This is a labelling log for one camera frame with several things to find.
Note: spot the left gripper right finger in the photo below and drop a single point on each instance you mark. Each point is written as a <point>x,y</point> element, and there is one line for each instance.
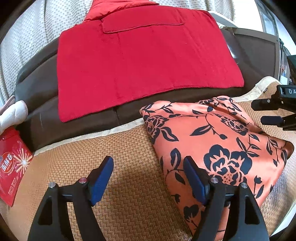
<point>245,220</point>

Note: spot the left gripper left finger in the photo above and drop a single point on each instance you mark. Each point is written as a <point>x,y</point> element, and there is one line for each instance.
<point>52,222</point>

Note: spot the orange floral garment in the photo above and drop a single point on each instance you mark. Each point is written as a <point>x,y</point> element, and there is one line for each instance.
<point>222,139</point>

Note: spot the brown wooden crib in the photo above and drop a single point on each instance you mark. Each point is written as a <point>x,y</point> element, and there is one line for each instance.
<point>257,55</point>

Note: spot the dark brown leather sofa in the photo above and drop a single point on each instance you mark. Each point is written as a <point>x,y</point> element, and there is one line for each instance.
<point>37,86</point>

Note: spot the red snack gift box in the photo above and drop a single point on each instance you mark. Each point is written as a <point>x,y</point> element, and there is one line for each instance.
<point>15,159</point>

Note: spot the red blanket on sofa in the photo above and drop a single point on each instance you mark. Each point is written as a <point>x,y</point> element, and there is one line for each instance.
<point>138,52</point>

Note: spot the beige dotted curtain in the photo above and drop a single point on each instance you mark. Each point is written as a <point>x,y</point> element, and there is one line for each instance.
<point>36,27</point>

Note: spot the red pillow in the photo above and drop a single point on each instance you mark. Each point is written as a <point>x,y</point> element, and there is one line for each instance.
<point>101,8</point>

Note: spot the window with dark frame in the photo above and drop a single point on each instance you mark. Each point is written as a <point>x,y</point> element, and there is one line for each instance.
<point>267,19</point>

